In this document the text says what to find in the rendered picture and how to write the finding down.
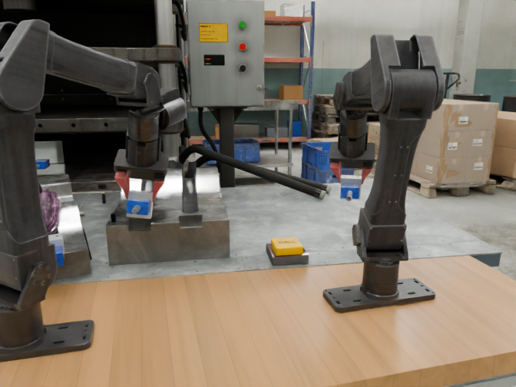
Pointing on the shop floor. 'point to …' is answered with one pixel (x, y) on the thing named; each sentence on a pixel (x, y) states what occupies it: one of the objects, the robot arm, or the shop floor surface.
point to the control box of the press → (225, 66)
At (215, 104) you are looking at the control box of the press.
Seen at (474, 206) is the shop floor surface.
